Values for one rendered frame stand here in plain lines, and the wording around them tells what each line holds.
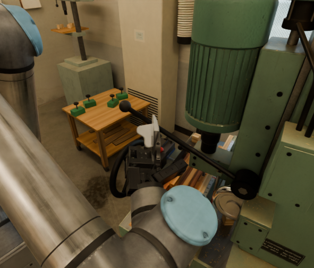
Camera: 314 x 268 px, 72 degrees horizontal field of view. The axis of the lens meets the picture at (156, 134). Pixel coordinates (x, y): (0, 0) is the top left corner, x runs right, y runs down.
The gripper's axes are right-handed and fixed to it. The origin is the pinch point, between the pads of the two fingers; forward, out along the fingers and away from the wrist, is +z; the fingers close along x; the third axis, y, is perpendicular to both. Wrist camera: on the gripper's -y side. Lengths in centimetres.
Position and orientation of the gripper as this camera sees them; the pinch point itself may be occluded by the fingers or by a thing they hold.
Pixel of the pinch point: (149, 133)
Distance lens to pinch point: 64.4
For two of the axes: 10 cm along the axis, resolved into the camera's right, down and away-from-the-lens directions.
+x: -2.6, 6.8, 6.9
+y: -9.6, -0.9, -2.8
